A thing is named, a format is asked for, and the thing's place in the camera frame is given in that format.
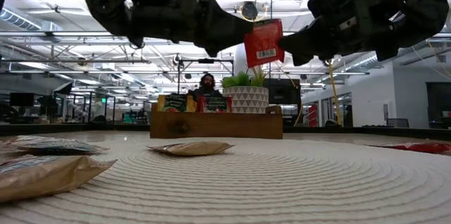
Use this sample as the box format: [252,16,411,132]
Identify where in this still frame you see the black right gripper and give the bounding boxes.
[278,0,406,66]

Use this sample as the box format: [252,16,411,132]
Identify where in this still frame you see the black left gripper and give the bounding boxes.
[128,0,254,58]

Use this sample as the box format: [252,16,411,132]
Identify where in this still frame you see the red tea packet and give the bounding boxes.
[243,18,285,69]
[366,142,451,155]
[196,96,233,113]

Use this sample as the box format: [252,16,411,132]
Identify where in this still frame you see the orange tea packet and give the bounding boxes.
[157,94,197,113]

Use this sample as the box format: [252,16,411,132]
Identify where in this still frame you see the brown tea packet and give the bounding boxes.
[0,135,111,156]
[0,155,118,204]
[147,141,235,157]

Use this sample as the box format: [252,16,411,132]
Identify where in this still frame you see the round black hanging fixture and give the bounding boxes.
[240,1,260,21]

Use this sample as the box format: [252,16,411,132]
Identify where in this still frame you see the person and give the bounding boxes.
[187,73,223,104]

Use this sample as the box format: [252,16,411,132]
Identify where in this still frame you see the red cabinet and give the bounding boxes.
[307,104,318,128]

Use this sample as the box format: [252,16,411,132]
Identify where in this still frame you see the succulent in patterned grey pot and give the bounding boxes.
[221,67,270,115]

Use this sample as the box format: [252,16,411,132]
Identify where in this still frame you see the wooden three-compartment tray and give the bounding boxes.
[149,103,284,139]

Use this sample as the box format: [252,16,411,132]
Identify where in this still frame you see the white round woven placemat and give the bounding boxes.
[0,135,451,224]

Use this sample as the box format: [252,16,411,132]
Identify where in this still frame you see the black monitor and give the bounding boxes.
[9,92,35,108]

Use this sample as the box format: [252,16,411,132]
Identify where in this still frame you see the yellow cable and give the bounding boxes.
[316,0,343,127]

